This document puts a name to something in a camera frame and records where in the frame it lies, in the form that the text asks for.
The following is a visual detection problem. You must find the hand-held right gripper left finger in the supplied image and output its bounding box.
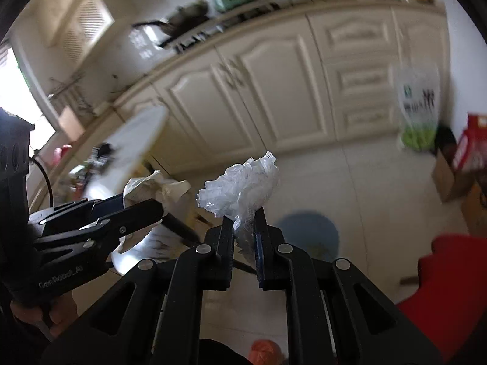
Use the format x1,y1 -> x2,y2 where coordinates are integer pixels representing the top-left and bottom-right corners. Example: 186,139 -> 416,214
40,216 -> 234,365

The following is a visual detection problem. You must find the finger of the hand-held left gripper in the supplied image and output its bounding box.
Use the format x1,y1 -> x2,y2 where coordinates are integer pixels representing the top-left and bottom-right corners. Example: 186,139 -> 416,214
28,194 -> 127,237
33,198 -> 165,264

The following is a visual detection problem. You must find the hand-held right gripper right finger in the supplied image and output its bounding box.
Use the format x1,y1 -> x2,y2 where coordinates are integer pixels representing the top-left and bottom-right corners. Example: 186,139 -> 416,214
254,207 -> 444,365

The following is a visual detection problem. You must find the white paper bag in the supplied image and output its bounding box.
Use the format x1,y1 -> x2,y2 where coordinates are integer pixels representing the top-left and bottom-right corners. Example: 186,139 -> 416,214
122,170 -> 191,236

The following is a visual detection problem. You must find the blue plastic bin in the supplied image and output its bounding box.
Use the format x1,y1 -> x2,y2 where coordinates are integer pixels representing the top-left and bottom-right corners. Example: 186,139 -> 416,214
274,211 -> 340,263

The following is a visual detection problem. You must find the clear plastic wrap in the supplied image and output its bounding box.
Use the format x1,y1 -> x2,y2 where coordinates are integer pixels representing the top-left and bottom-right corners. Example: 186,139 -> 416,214
196,151 -> 280,263

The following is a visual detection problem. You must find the person's left hand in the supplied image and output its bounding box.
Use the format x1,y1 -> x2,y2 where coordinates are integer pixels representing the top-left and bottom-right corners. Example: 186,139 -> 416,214
9,293 -> 79,341

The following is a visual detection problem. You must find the cream cabinet door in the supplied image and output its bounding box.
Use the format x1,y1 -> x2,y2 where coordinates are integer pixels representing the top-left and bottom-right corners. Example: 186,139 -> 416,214
392,8 -> 449,84
215,26 -> 335,150
156,59 -> 263,157
114,91 -> 198,173

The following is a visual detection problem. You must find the cream kitchen cabinet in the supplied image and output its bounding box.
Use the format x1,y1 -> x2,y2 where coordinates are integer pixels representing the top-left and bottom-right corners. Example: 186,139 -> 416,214
110,2 -> 450,177

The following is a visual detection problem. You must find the cream cabinet drawer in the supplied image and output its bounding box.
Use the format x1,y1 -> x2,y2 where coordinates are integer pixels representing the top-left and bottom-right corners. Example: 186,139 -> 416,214
308,9 -> 396,58
335,101 -> 399,142
323,61 -> 397,101

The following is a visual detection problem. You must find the cream louvred cupboard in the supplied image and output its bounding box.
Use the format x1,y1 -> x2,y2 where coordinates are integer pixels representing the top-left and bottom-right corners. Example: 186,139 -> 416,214
57,0 -> 115,74

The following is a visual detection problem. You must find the red stool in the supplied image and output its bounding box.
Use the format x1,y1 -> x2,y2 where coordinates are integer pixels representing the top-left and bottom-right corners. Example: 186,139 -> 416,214
396,234 -> 487,365

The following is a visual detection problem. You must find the black gas stove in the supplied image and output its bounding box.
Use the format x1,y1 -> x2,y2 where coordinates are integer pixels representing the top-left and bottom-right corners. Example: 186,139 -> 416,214
160,0 -> 282,56

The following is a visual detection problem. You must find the open cardboard box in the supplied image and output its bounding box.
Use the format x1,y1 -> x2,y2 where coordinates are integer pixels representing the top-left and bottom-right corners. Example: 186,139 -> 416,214
431,148 -> 474,203
460,182 -> 487,236

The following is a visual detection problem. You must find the white and green rice bag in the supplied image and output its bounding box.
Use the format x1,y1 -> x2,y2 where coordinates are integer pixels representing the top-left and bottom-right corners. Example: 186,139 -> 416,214
396,66 -> 442,151

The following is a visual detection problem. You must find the black plastic sack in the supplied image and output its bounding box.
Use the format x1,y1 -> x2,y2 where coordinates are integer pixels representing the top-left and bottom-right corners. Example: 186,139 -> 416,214
434,123 -> 457,156

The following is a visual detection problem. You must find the red and white rice bag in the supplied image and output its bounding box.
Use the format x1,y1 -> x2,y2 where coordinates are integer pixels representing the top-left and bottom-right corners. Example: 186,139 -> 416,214
451,113 -> 487,172

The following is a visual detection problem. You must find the black cable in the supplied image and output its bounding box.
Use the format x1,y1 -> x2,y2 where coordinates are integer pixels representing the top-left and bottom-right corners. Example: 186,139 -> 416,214
30,155 -> 54,203

